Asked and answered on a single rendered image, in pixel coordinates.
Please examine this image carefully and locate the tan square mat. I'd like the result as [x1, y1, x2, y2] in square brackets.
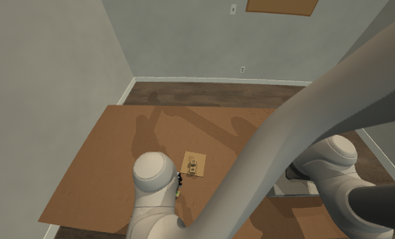
[180, 151, 206, 177]

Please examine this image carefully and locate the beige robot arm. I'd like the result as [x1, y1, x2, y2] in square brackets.
[126, 22, 395, 239]

